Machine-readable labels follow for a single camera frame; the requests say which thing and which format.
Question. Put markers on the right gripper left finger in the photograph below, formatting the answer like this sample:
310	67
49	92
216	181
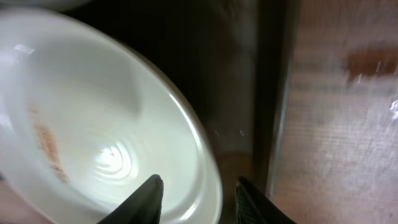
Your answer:
142	207

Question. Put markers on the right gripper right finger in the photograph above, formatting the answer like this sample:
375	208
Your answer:
252	207

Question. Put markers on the white plate front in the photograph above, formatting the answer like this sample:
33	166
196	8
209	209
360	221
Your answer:
85	121

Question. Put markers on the brown plastic tray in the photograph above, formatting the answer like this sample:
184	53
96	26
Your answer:
231	61

